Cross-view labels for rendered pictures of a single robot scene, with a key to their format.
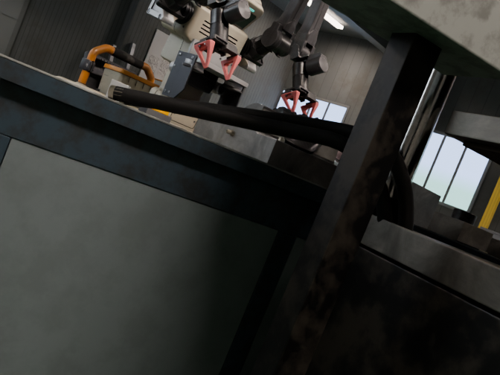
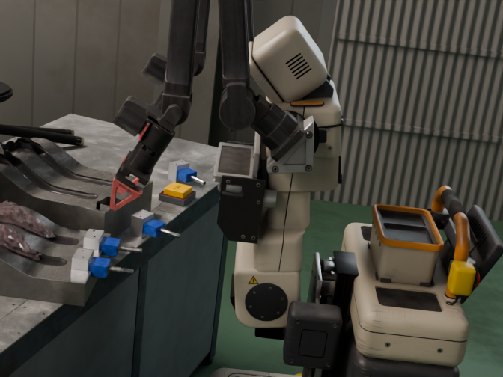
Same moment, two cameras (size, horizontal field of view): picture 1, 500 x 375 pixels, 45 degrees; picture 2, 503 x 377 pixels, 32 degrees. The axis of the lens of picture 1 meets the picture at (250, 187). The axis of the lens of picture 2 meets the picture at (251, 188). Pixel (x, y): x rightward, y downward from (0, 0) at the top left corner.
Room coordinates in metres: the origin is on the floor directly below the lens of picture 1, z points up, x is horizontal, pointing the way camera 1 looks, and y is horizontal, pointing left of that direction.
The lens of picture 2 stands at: (3.61, -1.06, 1.73)
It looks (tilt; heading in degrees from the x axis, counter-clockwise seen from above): 21 degrees down; 137
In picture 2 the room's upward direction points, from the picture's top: 7 degrees clockwise
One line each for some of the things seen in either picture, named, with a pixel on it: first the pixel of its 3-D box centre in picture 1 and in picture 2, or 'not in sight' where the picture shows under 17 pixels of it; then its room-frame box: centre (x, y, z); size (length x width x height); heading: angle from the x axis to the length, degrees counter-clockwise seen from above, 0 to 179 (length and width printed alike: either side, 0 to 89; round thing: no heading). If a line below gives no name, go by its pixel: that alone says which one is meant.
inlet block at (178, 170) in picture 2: (120, 93); (188, 176); (1.74, 0.44, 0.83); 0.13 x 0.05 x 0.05; 6
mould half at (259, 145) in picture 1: (272, 140); (45, 182); (1.71, -0.01, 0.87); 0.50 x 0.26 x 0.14; 29
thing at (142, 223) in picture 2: not in sight; (157, 229); (2.01, 0.14, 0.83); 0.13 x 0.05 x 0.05; 21
